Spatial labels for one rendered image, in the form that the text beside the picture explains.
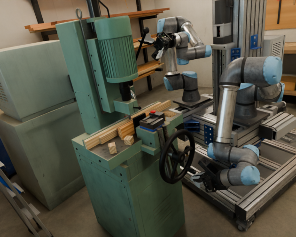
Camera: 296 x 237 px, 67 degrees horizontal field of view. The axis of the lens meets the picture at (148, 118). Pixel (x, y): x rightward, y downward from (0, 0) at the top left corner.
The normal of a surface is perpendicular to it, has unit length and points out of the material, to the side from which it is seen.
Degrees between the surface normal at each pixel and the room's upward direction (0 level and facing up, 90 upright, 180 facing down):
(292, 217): 0
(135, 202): 90
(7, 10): 90
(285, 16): 90
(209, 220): 0
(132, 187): 90
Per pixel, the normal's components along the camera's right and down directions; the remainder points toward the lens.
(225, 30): 0.56, 0.27
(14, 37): 0.75, 0.18
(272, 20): -0.65, 0.40
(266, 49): -0.82, 0.33
